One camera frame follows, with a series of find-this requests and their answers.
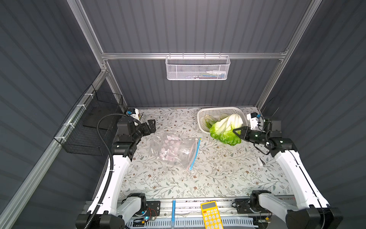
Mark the small white object on table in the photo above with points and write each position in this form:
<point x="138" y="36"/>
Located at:
<point x="260" y="162"/>

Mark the clear zip-top bag pink seal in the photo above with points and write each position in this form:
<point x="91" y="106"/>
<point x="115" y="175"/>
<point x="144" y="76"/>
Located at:
<point x="171" y="148"/>

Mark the white perforated plastic basket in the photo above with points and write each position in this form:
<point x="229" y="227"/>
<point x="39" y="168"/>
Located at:
<point x="215" y="113"/>

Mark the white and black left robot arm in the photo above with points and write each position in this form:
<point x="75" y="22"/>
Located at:
<point x="104" y="213"/>

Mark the white wire wall basket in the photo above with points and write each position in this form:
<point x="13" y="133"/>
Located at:
<point x="197" y="67"/>

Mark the yellow calculator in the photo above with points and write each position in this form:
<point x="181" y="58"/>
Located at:
<point x="211" y="215"/>

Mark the black wire mesh basket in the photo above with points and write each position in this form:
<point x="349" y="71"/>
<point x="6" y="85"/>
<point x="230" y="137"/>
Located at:
<point x="79" y="132"/>

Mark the blue pen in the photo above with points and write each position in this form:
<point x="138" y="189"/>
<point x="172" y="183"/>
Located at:
<point x="173" y="214"/>

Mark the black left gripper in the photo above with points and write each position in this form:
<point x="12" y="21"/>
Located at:
<point x="149" y="127"/>

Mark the chinese cabbage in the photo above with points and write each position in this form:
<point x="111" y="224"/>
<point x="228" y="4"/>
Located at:
<point x="209" y="121"/>
<point x="223" y="130"/>

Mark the white slotted cable duct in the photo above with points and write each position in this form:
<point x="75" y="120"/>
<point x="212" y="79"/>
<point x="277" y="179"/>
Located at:
<point x="193" y="223"/>

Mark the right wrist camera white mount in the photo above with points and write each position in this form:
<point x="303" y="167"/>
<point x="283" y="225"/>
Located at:
<point x="254" y="120"/>

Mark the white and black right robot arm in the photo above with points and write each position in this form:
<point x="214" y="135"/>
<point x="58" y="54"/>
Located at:
<point x="312" y="210"/>

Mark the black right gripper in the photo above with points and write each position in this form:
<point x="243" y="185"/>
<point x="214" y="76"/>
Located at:
<point x="246" y="134"/>

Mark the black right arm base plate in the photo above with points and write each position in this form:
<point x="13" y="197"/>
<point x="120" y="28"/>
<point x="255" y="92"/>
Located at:
<point x="247" y="205"/>

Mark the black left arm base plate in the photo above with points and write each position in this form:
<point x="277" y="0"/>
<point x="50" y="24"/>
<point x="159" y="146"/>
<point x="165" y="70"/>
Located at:
<point x="152" y="209"/>

